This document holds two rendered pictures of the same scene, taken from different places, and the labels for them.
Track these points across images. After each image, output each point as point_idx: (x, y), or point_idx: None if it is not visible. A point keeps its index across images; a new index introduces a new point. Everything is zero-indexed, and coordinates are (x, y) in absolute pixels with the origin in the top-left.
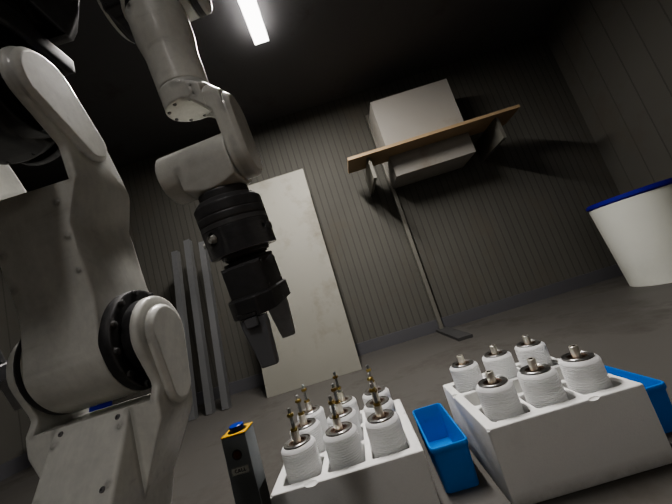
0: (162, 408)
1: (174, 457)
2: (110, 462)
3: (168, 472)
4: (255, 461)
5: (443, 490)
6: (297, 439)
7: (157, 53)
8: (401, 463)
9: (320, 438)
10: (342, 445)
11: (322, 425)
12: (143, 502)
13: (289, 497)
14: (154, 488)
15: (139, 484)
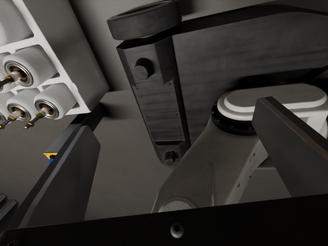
0: (209, 203)
1: (179, 168)
2: (232, 196)
3: (185, 164)
4: (68, 134)
5: None
6: (46, 109)
7: None
8: (29, 4)
9: (25, 93)
10: (37, 66)
11: (4, 98)
12: (213, 161)
13: (86, 99)
14: (201, 162)
15: (215, 171)
